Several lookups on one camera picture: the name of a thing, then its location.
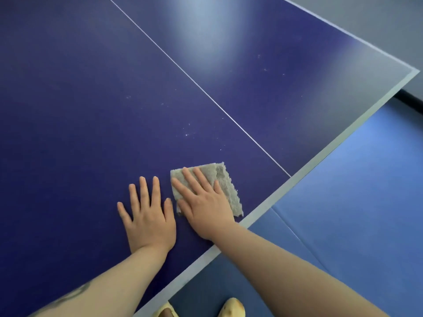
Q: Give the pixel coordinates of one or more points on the person's right hand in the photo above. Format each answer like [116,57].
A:
[206,211]

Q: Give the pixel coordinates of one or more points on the person's left hand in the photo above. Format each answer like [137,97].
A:
[150,224]

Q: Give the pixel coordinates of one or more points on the grey cleaning cloth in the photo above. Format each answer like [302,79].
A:
[228,184]

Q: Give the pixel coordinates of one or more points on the person's right forearm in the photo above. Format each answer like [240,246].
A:
[290,274]

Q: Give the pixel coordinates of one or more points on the person's left forearm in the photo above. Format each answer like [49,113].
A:
[102,283]

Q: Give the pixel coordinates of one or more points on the person's left leg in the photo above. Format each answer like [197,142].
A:
[169,314]

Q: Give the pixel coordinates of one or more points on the blue table tennis table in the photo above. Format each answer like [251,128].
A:
[99,95]

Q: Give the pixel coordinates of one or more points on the cream left slipper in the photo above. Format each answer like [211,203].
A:
[164,308]

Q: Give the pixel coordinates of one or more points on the cream slipper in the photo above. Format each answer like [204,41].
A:
[233,308]
[164,308]

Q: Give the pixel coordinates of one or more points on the cream right slipper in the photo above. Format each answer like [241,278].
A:
[233,308]

